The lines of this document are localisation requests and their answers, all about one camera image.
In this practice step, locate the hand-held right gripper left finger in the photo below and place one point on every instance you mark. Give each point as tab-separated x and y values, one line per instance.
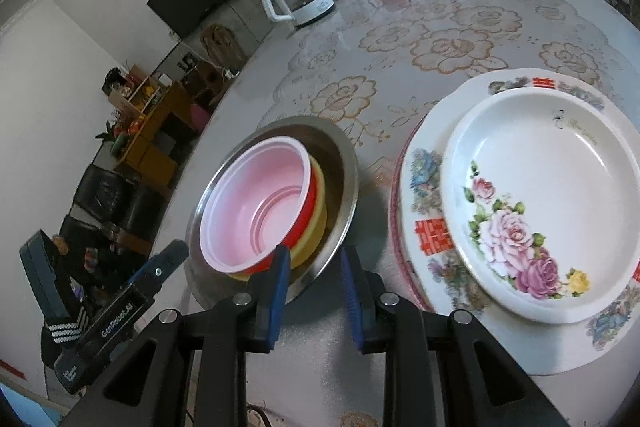
277	302

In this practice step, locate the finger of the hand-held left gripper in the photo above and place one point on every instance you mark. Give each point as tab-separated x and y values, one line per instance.
162	264

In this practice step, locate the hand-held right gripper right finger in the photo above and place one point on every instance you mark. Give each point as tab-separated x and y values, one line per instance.
351	302

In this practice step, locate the yellow bowl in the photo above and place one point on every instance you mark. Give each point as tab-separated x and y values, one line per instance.
320	212

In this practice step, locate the red plastic bowl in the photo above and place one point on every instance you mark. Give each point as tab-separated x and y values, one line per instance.
260	202

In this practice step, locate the large pink-rimmed plate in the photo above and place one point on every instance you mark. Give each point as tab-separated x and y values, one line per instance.
400	207

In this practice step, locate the wavy-edged plate with red print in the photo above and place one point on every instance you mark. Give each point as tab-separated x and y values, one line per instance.
425	207

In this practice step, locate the stainless steel bowl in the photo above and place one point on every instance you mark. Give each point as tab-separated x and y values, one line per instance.
345	177

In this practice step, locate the white rose-print deep plate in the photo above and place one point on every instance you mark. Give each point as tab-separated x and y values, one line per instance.
545	187

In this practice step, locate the black leather sofa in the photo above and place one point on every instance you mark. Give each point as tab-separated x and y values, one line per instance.
115	202

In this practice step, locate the wooden shelf unit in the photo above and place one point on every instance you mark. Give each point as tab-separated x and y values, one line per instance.
150	132

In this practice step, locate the pink stool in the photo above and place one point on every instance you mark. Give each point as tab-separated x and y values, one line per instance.
200	117

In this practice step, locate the carved wooden chair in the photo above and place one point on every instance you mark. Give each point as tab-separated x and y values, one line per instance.
222	44

